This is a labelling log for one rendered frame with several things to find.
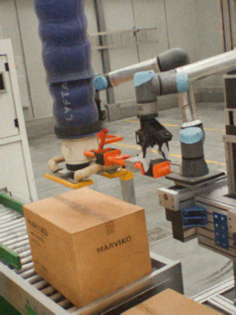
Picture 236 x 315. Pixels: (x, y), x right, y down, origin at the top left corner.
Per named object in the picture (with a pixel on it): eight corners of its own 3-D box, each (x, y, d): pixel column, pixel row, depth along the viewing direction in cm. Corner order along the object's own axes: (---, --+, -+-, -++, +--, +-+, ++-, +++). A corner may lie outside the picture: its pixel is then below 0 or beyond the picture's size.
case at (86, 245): (34, 271, 255) (22, 205, 246) (94, 248, 275) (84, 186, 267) (84, 313, 205) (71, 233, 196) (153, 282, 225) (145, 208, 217)
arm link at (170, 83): (180, 70, 170) (152, 74, 169) (188, 71, 159) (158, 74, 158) (182, 91, 171) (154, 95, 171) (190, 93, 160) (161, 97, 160)
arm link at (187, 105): (183, 153, 237) (161, 50, 227) (186, 147, 251) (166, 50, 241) (206, 149, 234) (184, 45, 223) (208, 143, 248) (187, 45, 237)
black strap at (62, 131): (47, 133, 219) (46, 126, 219) (88, 124, 231) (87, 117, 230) (67, 138, 200) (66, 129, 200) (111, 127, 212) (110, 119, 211)
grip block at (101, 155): (94, 164, 198) (92, 151, 197) (113, 159, 203) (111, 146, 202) (104, 166, 191) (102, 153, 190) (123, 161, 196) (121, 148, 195)
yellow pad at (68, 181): (44, 177, 228) (43, 168, 226) (62, 172, 233) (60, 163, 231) (74, 190, 199) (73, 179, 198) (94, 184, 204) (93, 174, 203)
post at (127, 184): (135, 311, 300) (117, 168, 279) (143, 306, 304) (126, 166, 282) (142, 314, 295) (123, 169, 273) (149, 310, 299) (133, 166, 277)
